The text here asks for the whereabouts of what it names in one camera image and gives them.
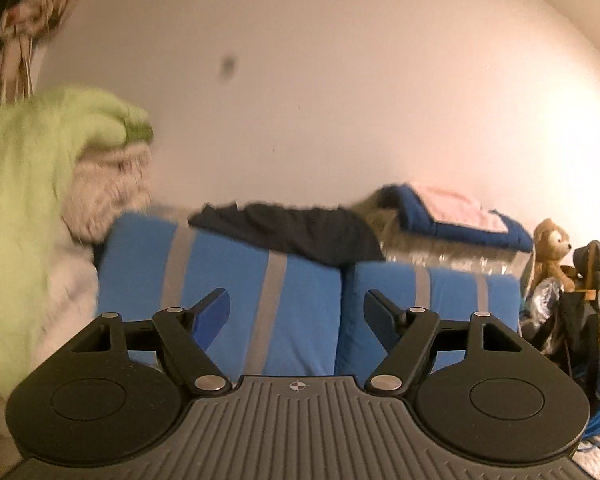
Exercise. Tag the beige fluffy blanket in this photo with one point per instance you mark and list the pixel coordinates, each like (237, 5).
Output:
(110, 185)

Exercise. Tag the white quilt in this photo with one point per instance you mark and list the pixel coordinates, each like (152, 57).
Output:
(70, 290)

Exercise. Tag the black cloth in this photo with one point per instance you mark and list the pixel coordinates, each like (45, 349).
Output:
(580, 315)

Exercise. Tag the black garment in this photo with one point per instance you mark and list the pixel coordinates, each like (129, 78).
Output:
(300, 232)

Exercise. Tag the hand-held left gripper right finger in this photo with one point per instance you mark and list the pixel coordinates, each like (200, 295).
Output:
(380, 316)

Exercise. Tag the grey floral pillow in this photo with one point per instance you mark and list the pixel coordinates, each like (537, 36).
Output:
(445, 257)

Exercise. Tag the pink cloth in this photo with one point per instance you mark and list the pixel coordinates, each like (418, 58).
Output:
(460, 207)

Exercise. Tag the folded dark blue blanket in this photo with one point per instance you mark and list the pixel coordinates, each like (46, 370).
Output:
(430, 222)

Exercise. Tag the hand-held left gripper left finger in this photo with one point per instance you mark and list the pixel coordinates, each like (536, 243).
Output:
(212, 317)

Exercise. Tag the patterned curtain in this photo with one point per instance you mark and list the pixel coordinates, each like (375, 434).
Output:
(20, 25)

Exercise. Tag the light green quilt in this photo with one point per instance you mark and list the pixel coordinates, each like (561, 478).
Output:
(20, 200)

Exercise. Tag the brown teddy bear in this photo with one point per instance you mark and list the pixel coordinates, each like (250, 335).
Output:
(550, 250)

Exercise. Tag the crumpled clear plastic bag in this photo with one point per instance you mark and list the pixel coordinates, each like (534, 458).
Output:
(542, 300)

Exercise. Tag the blue grey-striped pillow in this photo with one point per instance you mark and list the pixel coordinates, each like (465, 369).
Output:
(310, 310)
(452, 285)

